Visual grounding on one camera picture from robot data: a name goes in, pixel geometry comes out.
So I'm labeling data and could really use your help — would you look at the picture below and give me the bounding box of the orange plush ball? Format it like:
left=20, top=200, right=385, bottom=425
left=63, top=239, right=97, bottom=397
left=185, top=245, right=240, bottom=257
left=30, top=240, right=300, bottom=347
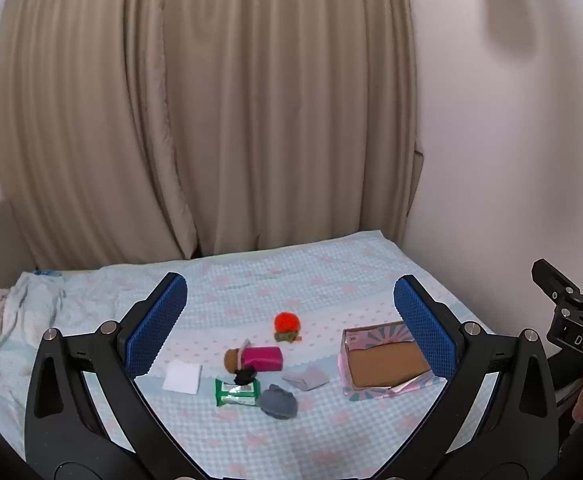
left=274, top=311, right=303, bottom=344

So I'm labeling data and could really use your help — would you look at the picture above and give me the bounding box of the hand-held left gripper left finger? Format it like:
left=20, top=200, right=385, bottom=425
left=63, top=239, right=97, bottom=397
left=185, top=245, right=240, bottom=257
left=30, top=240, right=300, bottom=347
left=24, top=272, right=207, bottom=480

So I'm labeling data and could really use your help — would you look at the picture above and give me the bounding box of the green wet wipes packet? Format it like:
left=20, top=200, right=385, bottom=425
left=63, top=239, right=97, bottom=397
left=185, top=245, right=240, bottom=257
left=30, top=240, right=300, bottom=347
left=214, top=377, right=262, bottom=408

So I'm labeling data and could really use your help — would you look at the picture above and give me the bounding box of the magenta cloth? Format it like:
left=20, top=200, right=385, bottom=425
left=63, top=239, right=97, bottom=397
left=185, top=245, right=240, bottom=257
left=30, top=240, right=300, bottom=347
left=242, top=345, right=285, bottom=371

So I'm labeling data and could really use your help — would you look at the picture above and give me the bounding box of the beige pleated curtain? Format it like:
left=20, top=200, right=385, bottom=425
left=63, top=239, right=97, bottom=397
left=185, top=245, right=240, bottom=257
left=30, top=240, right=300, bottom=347
left=0, top=0, right=425, bottom=270

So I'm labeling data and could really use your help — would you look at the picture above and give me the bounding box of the brown plush toy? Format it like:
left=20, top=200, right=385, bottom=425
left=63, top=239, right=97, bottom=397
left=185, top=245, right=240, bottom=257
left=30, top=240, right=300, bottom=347
left=224, top=340, right=252, bottom=372

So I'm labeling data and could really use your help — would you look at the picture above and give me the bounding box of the cardboard box with pink print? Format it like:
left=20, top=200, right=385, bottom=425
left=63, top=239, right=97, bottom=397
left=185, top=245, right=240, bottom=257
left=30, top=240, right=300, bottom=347
left=337, top=320, right=448, bottom=402

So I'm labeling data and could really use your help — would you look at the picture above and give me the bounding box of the dark grey sock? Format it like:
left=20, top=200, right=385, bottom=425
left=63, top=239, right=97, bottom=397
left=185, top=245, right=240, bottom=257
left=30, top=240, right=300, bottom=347
left=258, top=384, right=299, bottom=420

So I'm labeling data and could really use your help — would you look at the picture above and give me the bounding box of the light grey cloth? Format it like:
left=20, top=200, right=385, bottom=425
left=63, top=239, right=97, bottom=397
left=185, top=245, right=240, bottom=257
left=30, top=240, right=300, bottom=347
left=282, top=365, right=330, bottom=392

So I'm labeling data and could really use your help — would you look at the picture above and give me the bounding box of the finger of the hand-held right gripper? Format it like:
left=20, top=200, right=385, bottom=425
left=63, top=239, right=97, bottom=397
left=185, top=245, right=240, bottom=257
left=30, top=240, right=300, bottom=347
left=531, top=258, right=583, bottom=307

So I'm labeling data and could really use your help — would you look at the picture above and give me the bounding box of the light blue checked bed sheet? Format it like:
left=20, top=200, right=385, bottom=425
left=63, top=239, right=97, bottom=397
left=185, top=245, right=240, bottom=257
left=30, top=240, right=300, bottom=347
left=0, top=230, right=498, bottom=480

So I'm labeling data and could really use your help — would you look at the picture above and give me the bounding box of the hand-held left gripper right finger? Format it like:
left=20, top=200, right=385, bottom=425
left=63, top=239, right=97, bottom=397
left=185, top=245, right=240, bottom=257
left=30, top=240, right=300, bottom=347
left=374, top=274, right=559, bottom=480

